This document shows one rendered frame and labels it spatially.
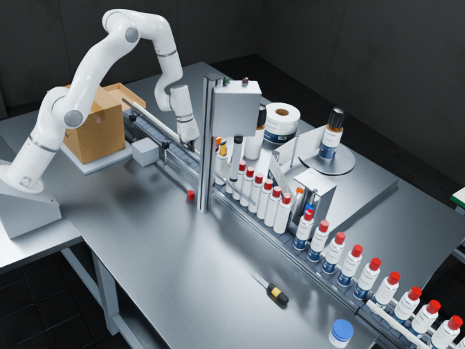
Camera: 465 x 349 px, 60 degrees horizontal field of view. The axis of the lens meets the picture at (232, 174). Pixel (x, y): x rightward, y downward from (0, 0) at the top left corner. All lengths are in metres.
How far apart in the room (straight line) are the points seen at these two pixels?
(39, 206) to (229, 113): 0.87
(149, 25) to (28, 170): 0.76
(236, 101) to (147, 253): 0.72
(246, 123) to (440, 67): 2.61
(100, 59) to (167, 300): 0.95
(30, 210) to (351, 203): 1.41
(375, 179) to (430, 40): 1.94
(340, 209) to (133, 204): 0.96
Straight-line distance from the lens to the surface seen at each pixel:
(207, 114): 1.54
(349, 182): 2.13
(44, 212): 1.86
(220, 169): 1.88
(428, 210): 2.24
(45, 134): 1.77
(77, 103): 1.69
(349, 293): 1.66
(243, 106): 1.49
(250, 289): 1.63
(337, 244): 1.57
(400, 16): 4.05
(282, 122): 2.19
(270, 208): 1.71
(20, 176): 1.83
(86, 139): 2.07
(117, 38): 1.65
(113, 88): 2.78
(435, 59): 3.91
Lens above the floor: 2.17
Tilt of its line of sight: 40 degrees down
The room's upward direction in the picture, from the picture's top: 7 degrees clockwise
